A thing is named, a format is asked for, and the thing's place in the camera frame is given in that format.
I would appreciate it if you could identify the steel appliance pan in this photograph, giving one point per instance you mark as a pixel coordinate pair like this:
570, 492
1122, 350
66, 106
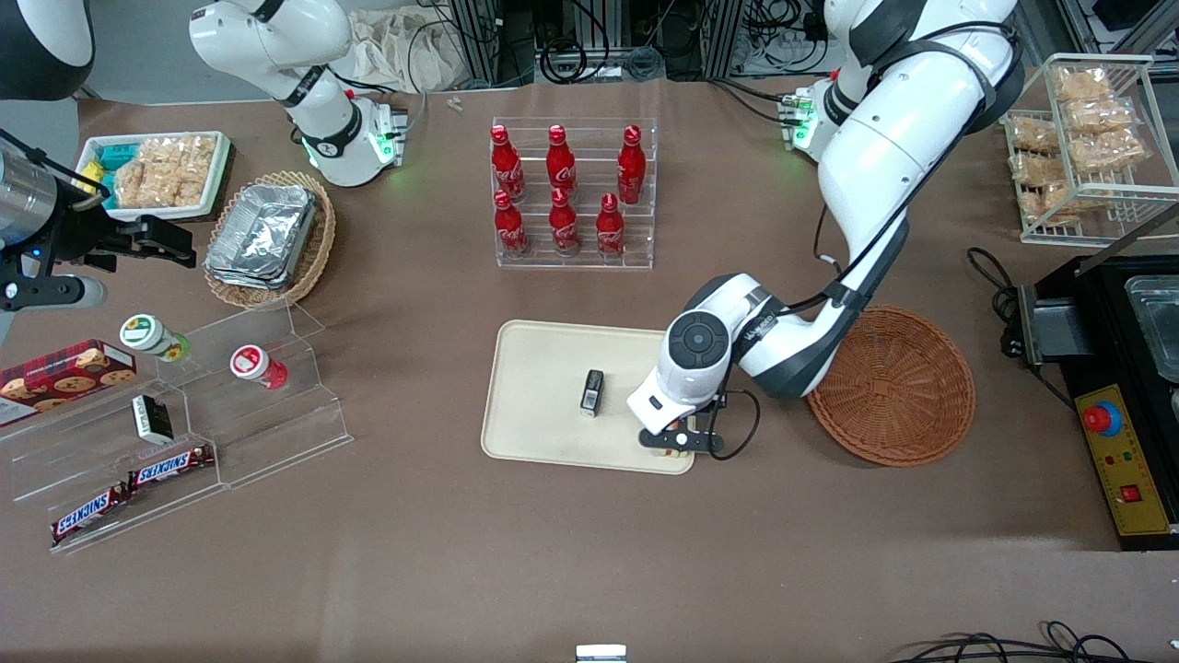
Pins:
1159, 327

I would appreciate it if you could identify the aluminium frame rack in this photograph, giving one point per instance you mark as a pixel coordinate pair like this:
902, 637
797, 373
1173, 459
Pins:
479, 41

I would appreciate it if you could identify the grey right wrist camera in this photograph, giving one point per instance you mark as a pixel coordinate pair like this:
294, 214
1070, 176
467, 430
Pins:
55, 293

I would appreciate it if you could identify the snickers bar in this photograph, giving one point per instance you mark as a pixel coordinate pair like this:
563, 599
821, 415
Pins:
90, 513
172, 466

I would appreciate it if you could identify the red cola bottle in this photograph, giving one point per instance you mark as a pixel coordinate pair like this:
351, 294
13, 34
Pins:
632, 170
564, 226
509, 230
561, 166
611, 230
507, 166

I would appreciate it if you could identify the white rectangular snack tray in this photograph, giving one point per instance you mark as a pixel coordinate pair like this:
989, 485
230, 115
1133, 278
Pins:
216, 189

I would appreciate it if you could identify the yellow snack pack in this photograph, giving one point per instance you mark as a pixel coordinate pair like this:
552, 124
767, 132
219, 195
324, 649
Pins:
92, 180

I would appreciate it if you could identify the red cookie box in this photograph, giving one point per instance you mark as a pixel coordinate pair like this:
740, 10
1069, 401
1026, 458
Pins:
64, 378

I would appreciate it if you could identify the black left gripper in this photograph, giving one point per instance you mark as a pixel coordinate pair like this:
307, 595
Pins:
702, 419

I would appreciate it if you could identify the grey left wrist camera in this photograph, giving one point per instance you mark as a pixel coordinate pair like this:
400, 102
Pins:
680, 442

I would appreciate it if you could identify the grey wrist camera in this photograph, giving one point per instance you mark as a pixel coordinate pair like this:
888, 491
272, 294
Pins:
680, 442
55, 293

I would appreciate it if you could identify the clear cracker snack bag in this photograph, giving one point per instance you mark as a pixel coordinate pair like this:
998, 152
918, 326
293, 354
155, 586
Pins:
1110, 152
1048, 204
1098, 115
1032, 133
1032, 168
1082, 85

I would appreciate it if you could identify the triangular sandwich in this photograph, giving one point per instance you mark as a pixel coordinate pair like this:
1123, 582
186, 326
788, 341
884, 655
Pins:
680, 425

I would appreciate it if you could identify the red yoghurt drink bottle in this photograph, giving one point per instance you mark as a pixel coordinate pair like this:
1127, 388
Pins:
258, 366

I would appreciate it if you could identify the green-lid drink bottle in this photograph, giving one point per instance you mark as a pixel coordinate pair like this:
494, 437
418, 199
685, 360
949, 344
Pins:
152, 336

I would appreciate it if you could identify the stacked foil containers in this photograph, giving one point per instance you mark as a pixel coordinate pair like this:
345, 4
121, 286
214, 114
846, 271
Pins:
262, 235

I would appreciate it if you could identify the teal snack box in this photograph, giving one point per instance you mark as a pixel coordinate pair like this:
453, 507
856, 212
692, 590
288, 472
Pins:
117, 157

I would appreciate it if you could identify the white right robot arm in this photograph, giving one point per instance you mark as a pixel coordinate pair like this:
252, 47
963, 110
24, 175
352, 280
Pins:
322, 120

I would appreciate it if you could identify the small white device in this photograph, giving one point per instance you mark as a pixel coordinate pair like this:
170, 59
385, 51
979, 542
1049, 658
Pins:
601, 654

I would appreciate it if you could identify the clear rice cracker bag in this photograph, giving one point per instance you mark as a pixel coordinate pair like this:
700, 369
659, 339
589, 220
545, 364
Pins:
196, 166
147, 180

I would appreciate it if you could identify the light wicker basket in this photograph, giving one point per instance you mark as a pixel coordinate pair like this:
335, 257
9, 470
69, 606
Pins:
318, 249

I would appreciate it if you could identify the clear acrylic stepped shelf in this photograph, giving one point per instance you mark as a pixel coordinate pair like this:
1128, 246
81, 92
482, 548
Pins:
276, 433

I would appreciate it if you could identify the yellow emergency stop box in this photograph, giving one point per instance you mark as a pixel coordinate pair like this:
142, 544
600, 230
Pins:
1128, 479

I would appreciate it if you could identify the clear acrylic bottle rack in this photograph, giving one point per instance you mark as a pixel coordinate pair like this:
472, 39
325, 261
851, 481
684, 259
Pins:
576, 262

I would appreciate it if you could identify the small black white box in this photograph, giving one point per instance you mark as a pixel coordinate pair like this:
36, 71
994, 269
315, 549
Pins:
152, 419

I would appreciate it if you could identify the beige plastic tray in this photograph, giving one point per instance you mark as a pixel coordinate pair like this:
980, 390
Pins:
543, 405

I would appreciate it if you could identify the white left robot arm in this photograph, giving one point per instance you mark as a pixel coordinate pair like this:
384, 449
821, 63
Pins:
884, 157

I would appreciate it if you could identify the brown wicker basket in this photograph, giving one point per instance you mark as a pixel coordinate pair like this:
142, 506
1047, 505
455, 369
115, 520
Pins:
903, 396

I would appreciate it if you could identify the beige cloth bag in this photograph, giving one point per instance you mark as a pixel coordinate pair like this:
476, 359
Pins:
396, 51

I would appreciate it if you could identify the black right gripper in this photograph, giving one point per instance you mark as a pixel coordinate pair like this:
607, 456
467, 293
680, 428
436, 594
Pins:
75, 237

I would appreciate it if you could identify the black appliance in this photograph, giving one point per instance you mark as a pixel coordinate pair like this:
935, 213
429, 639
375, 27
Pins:
1096, 313

